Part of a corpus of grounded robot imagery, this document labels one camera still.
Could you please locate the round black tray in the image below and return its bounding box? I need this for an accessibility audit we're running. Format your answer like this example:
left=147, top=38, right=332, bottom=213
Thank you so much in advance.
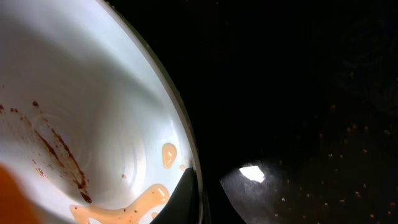
left=111, top=0, right=397, bottom=223

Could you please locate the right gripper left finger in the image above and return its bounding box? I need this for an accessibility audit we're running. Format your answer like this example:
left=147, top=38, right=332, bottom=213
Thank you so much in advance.
left=150, top=168, right=199, bottom=224

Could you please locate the light blue plate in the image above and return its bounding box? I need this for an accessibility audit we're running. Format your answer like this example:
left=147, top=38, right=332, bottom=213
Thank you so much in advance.
left=1, top=0, right=203, bottom=223

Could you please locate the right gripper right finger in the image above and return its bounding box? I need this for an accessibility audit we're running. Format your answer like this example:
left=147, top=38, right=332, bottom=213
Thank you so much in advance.
left=203, top=179, right=246, bottom=224

